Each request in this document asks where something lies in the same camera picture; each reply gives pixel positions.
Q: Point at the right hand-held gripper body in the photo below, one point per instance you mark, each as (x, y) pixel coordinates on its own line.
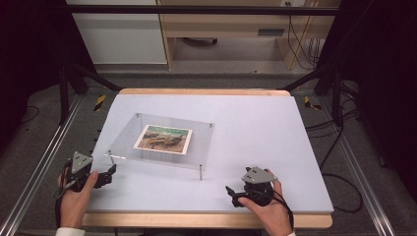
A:
(259, 190)

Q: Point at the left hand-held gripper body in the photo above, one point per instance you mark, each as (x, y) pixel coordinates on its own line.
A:
(80, 164)

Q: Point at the clear acrylic stand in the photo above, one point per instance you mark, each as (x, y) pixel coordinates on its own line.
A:
(203, 144)

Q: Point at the painted picture card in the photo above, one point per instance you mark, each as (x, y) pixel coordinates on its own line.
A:
(164, 139)

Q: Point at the person's right hand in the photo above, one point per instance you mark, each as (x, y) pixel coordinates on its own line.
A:
(272, 218)

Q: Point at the person's left hand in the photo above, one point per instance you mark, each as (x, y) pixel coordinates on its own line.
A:
(73, 206)

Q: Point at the wooden table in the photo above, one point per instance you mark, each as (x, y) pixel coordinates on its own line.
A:
(196, 220)

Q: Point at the person's right white sleeve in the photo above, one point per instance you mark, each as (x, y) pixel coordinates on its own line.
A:
(291, 234)

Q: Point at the person's white sleeve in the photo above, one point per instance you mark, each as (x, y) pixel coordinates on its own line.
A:
(69, 232)
(291, 234)

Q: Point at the person's left white sleeve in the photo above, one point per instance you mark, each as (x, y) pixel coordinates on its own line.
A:
(69, 232)

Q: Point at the yellow black tape strip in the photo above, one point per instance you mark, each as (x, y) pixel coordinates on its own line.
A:
(308, 102)
(100, 102)

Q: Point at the white cabinet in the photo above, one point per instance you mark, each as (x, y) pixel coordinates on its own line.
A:
(121, 36)

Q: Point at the light wooden desk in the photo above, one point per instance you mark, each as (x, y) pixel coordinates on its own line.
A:
(229, 23)

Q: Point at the aluminium rail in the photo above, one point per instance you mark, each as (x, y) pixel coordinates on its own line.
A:
(42, 164)
(360, 170)

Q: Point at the black frame strut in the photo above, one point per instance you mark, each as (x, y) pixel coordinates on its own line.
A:
(64, 95)
(336, 95)

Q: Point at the black horizontal frame bar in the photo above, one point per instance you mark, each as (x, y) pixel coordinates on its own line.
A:
(196, 10)

